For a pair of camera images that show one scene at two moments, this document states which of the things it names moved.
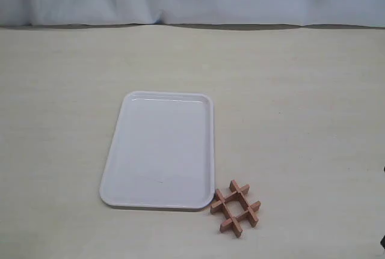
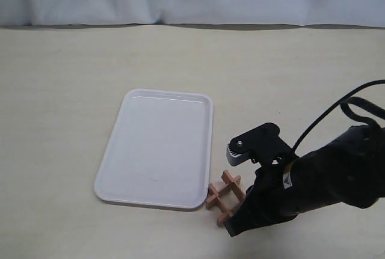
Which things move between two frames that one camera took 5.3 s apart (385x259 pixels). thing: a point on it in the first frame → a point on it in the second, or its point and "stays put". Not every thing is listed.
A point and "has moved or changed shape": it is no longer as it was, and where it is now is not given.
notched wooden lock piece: x=228 y=225 has moved or changed shape
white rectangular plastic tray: x=162 y=153 stays put
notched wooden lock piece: x=215 y=205 → x=214 y=196
